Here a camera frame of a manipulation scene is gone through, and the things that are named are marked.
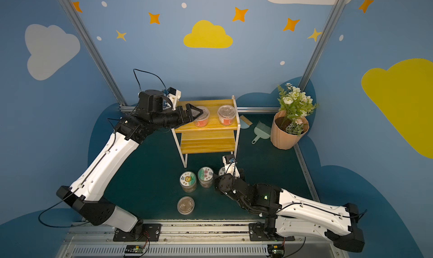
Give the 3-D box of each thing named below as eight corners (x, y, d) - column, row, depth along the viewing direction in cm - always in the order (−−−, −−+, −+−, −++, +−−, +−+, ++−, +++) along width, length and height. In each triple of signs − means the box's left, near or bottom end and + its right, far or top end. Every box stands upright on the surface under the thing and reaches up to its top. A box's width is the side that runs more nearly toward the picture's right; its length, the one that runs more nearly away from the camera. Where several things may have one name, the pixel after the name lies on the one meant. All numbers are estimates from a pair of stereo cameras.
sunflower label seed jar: (180, 192, 87) (177, 187, 81) (182, 177, 92) (180, 171, 86) (195, 192, 87) (194, 187, 81) (197, 177, 92) (195, 171, 86)
